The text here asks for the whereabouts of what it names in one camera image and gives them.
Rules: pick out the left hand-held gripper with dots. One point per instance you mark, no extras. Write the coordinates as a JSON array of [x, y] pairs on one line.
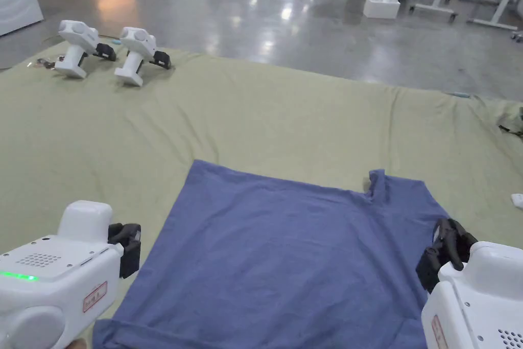
[[53, 279]]

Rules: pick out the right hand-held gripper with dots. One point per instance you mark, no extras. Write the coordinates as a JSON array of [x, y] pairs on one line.
[[478, 304]]

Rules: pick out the person's left hand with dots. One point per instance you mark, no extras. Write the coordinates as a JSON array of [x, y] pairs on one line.
[[77, 344]]

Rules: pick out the small white object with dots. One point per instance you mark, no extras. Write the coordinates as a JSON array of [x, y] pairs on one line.
[[518, 200]]

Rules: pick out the small black object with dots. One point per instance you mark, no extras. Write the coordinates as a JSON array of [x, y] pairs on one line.
[[510, 128]]

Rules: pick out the blue shirt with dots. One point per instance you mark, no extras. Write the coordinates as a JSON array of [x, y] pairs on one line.
[[278, 267]]

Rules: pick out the bed with pale green sheet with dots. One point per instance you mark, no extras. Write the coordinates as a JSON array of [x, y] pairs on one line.
[[261, 120]]

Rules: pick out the spare white hand-held gripper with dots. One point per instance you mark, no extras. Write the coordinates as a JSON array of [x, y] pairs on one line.
[[137, 54], [75, 48]]

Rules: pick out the small bunch of keys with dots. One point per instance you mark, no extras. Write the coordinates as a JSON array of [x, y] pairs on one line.
[[43, 63]]

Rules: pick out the white foam block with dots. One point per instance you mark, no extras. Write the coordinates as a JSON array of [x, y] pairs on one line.
[[382, 6]]

